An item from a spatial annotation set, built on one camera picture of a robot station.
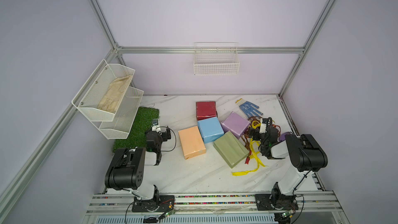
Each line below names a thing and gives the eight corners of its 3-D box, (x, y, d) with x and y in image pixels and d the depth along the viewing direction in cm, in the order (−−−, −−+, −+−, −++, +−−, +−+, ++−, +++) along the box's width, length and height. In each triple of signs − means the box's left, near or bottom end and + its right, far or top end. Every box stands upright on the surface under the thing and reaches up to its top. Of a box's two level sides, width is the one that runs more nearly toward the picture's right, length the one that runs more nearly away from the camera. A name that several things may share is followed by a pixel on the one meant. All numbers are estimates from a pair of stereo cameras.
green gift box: (231, 169, 85) (232, 166, 81) (212, 146, 94) (212, 142, 90) (248, 155, 91) (251, 151, 86) (229, 134, 100) (230, 129, 95)
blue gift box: (204, 144, 94) (204, 140, 90) (198, 125, 104) (197, 120, 99) (224, 139, 97) (225, 134, 92) (217, 120, 106) (217, 115, 101)
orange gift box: (185, 160, 89) (184, 156, 85) (178, 135, 100) (177, 130, 96) (206, 153, 92) (207, 149, 88) (198, 129, 102) (197, 125, 98)
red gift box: (195, 123, 105) (195, 117, 100) (196, 107, 115) (196, 101, 109) (216, 123, 105) (217, 117, 100) (215, 107, 115) (216, 101, 109)
